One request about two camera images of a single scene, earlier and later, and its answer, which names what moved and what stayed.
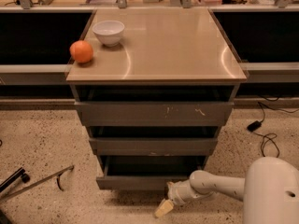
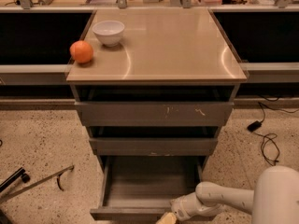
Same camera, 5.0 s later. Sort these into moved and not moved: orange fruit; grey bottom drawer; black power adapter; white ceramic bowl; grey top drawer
Moved: grey bottom drawer
Not moved: white ceramic bowl; grey top drawer; orange fruit; black power adapter
